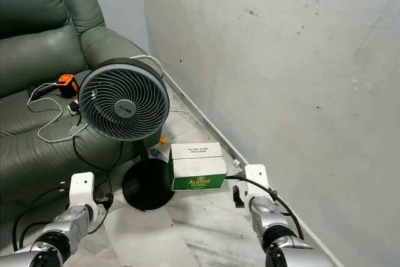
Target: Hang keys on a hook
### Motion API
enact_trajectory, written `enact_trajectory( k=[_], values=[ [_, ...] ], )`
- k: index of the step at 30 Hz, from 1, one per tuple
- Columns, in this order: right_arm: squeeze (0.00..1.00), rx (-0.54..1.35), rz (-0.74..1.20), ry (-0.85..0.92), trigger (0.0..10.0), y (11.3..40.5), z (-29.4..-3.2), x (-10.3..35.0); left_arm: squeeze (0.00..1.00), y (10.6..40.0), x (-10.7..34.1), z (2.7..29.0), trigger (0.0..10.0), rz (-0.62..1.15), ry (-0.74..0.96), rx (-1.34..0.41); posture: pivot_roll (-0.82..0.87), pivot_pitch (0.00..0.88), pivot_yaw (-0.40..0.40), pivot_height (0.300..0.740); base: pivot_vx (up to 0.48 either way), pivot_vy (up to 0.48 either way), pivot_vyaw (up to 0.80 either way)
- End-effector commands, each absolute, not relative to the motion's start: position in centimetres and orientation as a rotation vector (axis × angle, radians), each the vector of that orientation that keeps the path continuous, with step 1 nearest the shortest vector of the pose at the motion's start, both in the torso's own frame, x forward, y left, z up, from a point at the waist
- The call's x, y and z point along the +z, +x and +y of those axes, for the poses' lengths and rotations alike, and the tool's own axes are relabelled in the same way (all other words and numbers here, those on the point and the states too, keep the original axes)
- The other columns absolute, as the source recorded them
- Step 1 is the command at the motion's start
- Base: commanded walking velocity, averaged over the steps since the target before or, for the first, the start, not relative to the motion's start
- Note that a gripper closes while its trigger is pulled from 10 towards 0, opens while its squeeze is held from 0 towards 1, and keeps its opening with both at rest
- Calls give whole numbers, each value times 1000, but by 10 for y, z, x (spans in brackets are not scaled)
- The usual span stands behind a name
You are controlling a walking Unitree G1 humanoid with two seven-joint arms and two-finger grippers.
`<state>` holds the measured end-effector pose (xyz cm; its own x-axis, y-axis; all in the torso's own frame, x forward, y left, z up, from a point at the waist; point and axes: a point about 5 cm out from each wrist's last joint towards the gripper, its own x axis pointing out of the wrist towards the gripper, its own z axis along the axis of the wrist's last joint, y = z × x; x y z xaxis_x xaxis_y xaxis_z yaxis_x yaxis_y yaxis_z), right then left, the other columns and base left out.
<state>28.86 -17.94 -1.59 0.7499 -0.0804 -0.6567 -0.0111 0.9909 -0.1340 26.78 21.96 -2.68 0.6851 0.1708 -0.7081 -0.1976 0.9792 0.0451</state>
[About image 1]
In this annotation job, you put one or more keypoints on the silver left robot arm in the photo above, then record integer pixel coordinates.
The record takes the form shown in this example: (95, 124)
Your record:
(65, 229)

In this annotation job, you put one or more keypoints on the white and green cardboard box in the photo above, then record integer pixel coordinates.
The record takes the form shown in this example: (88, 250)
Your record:
(197, 164)

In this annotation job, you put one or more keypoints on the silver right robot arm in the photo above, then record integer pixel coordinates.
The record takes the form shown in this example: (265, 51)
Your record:
(278, 236)

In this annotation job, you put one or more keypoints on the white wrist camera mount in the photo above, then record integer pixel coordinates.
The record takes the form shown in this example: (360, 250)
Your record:
(256, 179)
(82, 189)

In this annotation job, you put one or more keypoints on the green leather sofa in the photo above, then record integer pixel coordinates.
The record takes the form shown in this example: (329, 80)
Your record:
(31, 54)

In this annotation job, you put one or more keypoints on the orange and black device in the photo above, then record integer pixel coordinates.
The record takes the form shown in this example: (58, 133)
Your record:
(66, 82)

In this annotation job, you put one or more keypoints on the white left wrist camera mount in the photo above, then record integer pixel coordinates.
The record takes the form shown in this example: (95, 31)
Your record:
(82, 189)

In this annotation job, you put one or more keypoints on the grey standing fan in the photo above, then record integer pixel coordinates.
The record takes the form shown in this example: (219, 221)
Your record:
(124, 108)

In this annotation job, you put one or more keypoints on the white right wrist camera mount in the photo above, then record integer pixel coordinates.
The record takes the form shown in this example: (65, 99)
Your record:
(256, 179)

